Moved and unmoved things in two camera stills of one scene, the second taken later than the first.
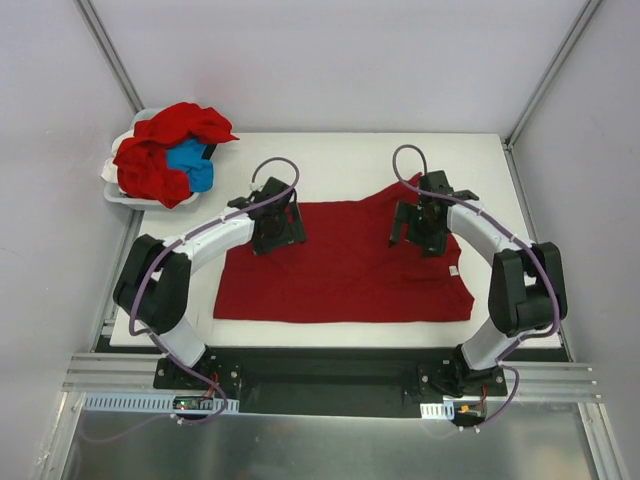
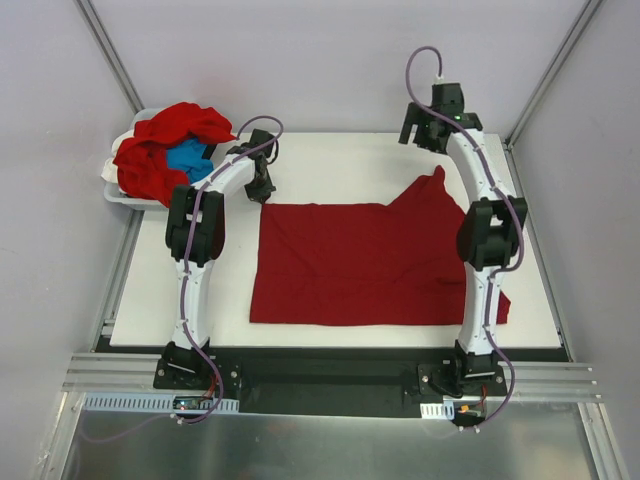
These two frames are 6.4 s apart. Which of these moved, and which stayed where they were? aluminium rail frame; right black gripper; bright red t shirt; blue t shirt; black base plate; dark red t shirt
Moved: dark red t shirt; right black gripper
Stayed: aluminium rail frame; bright red t shirt; black base plate; blue t shirt
